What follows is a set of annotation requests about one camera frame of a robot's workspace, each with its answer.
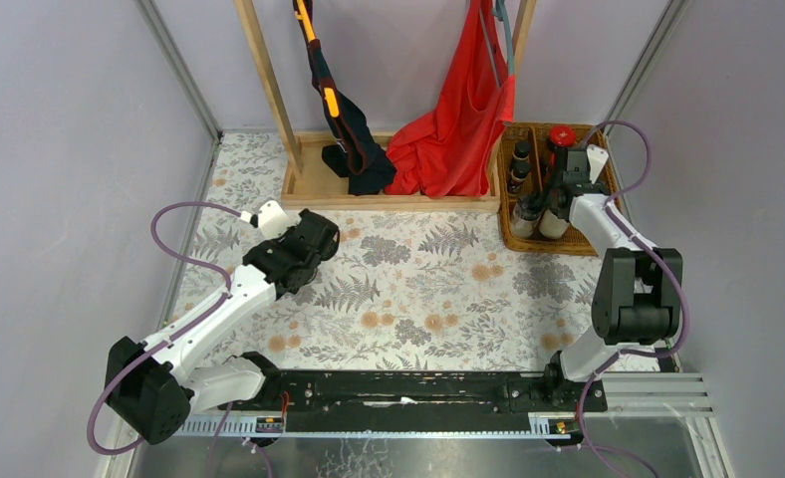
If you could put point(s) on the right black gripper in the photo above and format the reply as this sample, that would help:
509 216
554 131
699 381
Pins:
565 182

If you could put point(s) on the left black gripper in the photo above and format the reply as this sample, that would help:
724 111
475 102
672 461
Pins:
317 234

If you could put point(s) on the red lid sauce jar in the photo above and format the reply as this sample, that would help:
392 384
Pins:
560 135

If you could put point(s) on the small dark bottle front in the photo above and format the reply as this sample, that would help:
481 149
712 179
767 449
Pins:
551 226

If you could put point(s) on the small black cap spice bottle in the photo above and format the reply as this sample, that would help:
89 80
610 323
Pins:
522 150

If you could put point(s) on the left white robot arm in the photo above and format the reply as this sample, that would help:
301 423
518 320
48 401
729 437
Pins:
155 384

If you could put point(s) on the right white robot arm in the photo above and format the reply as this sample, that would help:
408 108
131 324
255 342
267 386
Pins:
637 299

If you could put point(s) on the floral table mat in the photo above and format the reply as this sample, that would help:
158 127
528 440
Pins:
423 290

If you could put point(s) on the dark navy garment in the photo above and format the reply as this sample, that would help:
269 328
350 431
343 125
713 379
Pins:
355 155

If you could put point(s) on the red apron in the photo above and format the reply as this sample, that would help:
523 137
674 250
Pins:
446 152

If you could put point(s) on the grey clothes hanger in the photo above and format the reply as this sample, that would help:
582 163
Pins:
500 13

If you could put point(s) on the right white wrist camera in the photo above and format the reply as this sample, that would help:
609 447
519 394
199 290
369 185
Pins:
598 158

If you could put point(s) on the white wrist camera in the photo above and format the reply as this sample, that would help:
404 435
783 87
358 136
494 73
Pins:
271 220
598 158

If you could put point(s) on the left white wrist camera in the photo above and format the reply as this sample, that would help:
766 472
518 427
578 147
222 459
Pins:
271 220

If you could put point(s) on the wooden rack frame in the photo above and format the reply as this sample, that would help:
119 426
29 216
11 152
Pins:
308 181

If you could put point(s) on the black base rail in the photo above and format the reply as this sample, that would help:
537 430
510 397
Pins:
379 401

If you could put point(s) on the aluminium frame rail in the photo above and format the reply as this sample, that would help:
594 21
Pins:
656 394

